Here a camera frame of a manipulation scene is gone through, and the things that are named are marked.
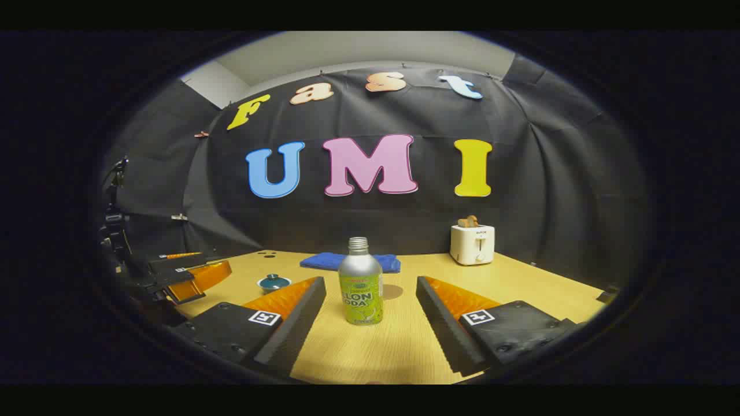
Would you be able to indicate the bread slice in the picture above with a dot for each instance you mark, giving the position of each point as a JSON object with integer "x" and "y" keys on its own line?
{"x": 468, "y": 221}

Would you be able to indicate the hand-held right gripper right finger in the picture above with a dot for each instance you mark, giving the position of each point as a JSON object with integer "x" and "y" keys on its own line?
{"x": 442, "y": 329}

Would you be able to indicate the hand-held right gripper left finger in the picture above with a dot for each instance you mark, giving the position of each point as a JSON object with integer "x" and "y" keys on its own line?
{"x": 300, "y": 323}

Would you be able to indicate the folded blue towel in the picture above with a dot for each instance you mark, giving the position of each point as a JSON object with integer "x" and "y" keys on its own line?
{"x": 324, "y": 261}

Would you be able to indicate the black backdrop cloth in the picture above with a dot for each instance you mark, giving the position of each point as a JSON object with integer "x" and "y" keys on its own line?
{"x": 520, "y": 173}

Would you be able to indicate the silver green water bottle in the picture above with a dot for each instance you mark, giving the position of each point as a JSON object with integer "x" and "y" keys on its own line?
{"x": 359, "y": 283}

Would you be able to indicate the teal teacup lid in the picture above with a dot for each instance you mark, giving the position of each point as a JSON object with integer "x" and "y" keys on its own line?
{"x": 274, "y": 280}

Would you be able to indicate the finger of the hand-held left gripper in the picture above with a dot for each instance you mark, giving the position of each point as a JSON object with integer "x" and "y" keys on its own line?
{"x": 179, "y": 263}
{"x": 202, "y": 280}

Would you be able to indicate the white toaster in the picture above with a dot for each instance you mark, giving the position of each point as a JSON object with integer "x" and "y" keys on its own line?
{"x": 472, "y": 245}

